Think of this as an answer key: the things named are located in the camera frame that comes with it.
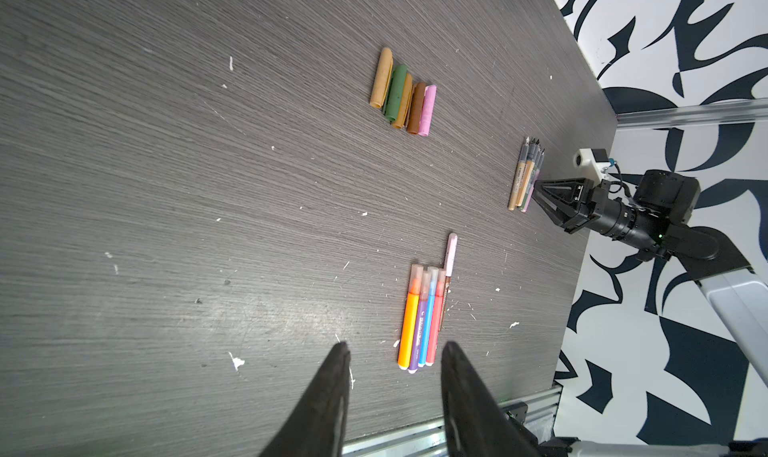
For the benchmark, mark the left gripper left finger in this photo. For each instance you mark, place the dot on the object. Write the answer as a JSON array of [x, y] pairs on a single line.
[[317, 424]]

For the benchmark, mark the brown marker pen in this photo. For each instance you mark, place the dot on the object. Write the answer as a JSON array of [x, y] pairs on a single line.
[[531, 149]]

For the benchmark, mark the brown pen cap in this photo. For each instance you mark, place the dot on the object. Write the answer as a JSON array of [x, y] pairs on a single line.
[[416, 108]]

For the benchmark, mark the lilac pink pen cap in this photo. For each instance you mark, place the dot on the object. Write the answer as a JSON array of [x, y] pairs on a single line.
[[427, 110]]

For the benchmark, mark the aluminium frame crossbar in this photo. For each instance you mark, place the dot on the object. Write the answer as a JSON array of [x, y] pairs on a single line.
[[725, 112]]

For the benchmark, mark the purple marker pen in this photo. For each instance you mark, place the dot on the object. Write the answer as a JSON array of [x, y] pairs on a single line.
[[419, 322]]

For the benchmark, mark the pink red marker pen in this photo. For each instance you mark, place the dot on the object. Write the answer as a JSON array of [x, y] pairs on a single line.
[[436, 317]]

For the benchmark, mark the gold ochre marker pen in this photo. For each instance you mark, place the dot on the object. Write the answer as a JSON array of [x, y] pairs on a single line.
[[518, 174]]

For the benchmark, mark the dark red marker pen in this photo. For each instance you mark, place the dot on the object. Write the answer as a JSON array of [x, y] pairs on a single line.
[[444, 295]]

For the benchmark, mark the green pen cap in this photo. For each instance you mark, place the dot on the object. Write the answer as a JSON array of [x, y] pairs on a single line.
[[393, 99]]

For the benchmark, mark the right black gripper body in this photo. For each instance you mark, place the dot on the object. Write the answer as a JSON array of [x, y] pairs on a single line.
[[592, 208]]

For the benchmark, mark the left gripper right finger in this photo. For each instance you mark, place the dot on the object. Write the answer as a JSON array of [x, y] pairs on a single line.
[[474, 424]]

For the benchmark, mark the olive tan marker pen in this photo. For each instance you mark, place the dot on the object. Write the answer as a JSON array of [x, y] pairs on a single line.
[[530, 175]]

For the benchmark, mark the blue marker pen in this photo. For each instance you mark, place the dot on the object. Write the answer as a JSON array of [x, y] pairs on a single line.
[[426, 331]]

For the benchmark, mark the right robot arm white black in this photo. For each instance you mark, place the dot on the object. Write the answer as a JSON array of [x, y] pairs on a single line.
[[666, 340]]

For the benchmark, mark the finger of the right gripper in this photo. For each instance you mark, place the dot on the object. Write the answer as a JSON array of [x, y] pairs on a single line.
[[561, 200]]

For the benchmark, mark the tan pen cap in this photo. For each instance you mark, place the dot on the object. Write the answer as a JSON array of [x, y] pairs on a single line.
[[382, 78]]

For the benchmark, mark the light pink marker pen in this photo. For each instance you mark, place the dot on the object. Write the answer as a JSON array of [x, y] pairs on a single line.
[[450, 254]]

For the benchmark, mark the orange marker pen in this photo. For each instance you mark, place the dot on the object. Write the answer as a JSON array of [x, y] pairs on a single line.
[[410, 315]]

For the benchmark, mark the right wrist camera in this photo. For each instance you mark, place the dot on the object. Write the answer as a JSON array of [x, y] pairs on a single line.
[[593, 164]]

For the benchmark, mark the gold pen cap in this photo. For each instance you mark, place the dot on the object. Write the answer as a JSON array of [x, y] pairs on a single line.
[[405, 102]]

